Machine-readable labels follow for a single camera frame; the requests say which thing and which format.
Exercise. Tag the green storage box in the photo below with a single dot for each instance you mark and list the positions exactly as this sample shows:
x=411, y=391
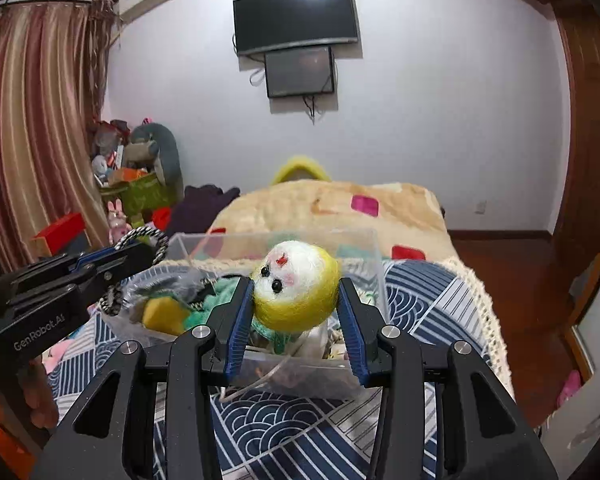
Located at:
x=145, y=193

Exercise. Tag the white wardrobe with hearts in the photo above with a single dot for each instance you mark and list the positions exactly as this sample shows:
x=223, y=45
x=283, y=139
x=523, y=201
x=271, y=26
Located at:
x=571, y=435

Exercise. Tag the dark purple garment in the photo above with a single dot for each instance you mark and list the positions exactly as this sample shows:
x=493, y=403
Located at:
x=195, y=213

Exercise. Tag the yellow sponge block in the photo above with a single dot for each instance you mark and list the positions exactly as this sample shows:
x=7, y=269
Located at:
x=165, y=315

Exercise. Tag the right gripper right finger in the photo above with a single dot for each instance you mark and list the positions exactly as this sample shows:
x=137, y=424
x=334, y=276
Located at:
x=360, y=324

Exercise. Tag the grey green dinosaur plush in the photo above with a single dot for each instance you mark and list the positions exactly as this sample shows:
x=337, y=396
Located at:
x=152, y=145

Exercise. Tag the yellow white felt ball face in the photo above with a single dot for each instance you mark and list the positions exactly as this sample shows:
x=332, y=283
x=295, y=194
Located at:
x=295, y=287

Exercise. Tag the green knitted cloth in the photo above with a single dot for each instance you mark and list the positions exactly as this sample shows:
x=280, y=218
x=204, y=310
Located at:
x=260, y=336

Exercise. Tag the yellow plush hoop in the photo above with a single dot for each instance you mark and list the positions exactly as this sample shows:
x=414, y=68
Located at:
x=300, y=167

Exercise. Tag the large black wall television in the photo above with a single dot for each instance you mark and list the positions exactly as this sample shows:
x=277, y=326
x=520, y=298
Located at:
x=268, y=25

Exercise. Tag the left hand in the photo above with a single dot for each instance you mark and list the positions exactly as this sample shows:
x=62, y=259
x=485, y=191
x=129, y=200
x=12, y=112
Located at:
x=38, y=395

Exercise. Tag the pink plush slipper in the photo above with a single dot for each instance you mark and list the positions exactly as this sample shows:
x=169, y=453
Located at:
x=52, y=356

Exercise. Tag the pink rabbit doll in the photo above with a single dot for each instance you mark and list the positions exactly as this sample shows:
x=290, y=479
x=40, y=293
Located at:
x=118, y=225

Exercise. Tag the beige plush blanket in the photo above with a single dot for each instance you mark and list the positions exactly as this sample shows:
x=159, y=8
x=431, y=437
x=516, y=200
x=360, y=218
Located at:
x=403, y=215

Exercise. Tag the red box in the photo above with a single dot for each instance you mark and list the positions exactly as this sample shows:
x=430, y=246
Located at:
x=67, y=234

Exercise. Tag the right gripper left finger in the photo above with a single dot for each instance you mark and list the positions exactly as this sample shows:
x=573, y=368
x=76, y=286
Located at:
x=232, y=331

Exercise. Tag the brown wooden door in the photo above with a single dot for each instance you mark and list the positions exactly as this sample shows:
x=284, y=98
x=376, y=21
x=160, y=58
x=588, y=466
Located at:
x=577, y=235

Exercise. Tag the blue white patterned bedspread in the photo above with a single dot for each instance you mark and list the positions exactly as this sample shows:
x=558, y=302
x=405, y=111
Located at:
x=265, y=435

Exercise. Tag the small black wall monitor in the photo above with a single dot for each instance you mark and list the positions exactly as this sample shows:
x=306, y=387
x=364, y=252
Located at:
x=299, y=72

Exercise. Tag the striped red beige curtain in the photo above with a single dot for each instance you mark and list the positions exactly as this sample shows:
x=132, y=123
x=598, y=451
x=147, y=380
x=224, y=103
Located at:
x=53, y=72

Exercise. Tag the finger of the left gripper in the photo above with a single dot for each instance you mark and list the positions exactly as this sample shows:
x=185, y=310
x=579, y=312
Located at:
x=98, y=258
x=95, y=282

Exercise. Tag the black white checkered pouch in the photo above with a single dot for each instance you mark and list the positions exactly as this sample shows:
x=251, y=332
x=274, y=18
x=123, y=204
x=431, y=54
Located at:
x=205, y=290

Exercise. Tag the clear plastic storage box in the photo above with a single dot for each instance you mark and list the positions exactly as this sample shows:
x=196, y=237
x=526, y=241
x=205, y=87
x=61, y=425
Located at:
x=188, y=258

